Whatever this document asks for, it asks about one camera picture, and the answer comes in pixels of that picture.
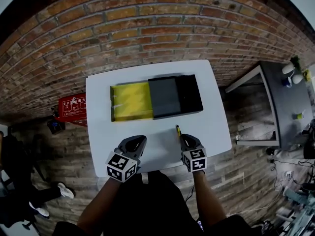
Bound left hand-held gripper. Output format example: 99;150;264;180
106;135;148;183

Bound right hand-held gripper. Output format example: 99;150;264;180
179;133;208;173

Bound black box with yellow tray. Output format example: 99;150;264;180
110;74;204;122

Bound person's left forearm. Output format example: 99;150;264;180
76;175;122;232

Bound person's right forearm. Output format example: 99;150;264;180
192;170;227;228

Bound white desk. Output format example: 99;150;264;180
85;59;233;178

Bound person's black clothing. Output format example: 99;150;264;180
52;171;263;236

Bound red fire equipment cabinet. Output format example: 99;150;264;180
58;94;88;127

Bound black device with blue label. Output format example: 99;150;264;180
47;119;66;135

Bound grey side table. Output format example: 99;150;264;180
224;60;315;150

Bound small green cup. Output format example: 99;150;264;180
293;109;307;120

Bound white vase with green plant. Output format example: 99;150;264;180
282;56;302;75

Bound white vase with yellow plant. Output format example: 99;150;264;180
292;69;311;85

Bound white floor cable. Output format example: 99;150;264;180
227;204;279;217

